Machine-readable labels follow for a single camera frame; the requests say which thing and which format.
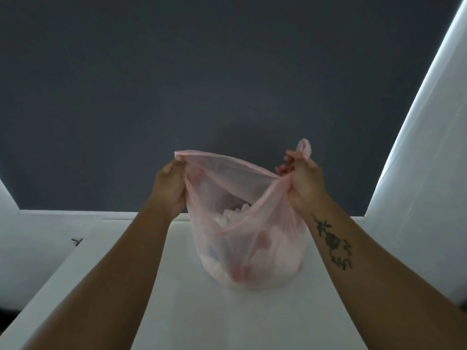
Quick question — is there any person's left hand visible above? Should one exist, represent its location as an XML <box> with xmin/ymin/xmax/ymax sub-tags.
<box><xmin>151</xmin><ymin>159</ymin><xmax>189</xmax><ymax>221</ymax></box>

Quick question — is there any person's right hand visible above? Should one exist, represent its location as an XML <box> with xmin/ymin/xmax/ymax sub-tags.
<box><xmin>275</xmin><ymin>149</ymin><xmax>327</xmax><ymax>217</ymax></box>

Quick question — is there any pink plastic bag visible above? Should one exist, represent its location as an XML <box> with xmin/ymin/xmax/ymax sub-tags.
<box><xmin>174</xmin><ymin>139</ymin><xmax>313</xmax><ymax>291</ymax></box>

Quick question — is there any person's right forearm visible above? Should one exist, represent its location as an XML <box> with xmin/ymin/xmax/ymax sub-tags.
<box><xmin>297</xmin><ymin>194</ymin><xmax>467</xmax><ymax>350</ymax></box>

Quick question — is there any person's left forearm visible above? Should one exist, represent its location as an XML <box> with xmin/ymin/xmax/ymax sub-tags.
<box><xmin>23</xmin><ymin>200</ymin><xmax>183</xmax><ymax>350</ymax></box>

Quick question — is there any dark grey window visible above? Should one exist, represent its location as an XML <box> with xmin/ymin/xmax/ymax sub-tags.
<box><xmin>0</xmin><ymin>0</ymin><xmax>462</xmax><ymax>217</ymax></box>

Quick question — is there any white cabinet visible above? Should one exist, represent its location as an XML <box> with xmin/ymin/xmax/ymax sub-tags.
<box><xmin>0</xmin><ymin>217</ymin><xmax>369</xmax><ymax>350</ymax></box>

